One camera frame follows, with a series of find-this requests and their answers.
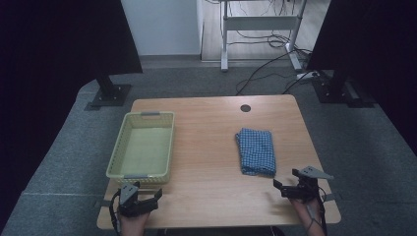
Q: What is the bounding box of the yellow-green plastic basket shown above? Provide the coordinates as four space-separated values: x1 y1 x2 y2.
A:
105 110 176 186

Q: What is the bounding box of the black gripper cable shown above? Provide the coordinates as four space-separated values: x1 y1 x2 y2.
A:
316 186 329 236
108 190 122 236

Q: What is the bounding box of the white desk frame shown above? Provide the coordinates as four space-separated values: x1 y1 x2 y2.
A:
219 0 309 73

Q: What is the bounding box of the blue checked folded cloth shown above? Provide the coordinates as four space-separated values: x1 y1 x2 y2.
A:
234 127 277 178

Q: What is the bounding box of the black metal stand base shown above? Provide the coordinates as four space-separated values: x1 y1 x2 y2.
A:
84 72 133 112
310 69 378 109

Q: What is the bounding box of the black curtain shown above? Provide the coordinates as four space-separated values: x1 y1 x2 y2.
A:
306 0 417 156
0 0 144 227

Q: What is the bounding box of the person's right hand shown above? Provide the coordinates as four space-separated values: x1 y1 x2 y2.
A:
289 196 327 236

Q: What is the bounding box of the bundle of cables under desk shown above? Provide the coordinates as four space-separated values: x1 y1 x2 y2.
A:
225 29 313 56

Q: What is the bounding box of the long black floor cable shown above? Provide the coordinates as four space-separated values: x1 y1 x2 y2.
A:
235 48 298 96

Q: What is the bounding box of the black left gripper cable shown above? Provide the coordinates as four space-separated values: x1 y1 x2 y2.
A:
108 190 122 236

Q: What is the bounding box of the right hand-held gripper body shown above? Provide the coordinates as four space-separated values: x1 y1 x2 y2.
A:
281 165 335 203

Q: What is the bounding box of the short black floor cable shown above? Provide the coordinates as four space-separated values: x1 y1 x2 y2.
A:
282 72 317 95

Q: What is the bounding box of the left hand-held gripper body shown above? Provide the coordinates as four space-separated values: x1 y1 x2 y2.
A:
117 182 159 218

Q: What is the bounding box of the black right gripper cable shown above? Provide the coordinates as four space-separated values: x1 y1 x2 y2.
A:
316 186 329 236

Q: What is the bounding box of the person's left hand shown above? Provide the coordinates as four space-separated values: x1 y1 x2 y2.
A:
119 210 151 236

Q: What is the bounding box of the white power strip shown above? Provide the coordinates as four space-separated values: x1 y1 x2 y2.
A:
296 71 321 81

